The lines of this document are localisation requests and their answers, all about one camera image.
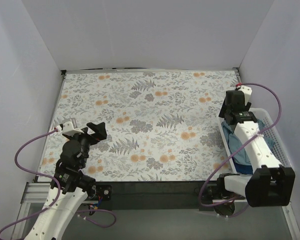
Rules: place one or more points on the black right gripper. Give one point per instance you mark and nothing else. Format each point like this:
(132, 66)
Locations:
(223, 113)

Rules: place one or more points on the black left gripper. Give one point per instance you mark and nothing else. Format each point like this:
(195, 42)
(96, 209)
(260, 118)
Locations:
(90, 135)

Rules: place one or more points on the light blue t shirt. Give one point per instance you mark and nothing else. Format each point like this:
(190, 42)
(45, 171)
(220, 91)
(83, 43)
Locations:
(234, 143)

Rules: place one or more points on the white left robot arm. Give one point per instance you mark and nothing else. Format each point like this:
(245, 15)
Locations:
(70, 187)

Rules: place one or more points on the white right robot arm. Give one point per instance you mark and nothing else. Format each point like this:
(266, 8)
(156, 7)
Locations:
(271, 183)

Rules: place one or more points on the white plastic laundry basket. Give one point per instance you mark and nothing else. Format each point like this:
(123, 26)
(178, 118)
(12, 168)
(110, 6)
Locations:
(278, 150)

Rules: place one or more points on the dark blue t shirt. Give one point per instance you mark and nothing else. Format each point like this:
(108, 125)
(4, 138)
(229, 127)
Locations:
(243, 169)

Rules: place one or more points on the floral patterned table cloth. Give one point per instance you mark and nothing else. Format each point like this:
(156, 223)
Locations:
(161, 125)

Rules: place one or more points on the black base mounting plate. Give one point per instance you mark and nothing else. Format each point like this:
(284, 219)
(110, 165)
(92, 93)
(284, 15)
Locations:
(153, 195)

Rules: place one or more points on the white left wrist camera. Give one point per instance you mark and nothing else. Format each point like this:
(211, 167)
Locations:
(70, 128)

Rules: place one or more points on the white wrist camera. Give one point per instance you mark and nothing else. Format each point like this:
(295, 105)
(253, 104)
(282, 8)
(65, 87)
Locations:
(70, 128)
(247, 91)

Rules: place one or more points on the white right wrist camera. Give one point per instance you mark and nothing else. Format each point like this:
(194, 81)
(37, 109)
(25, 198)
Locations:
(247, 91)

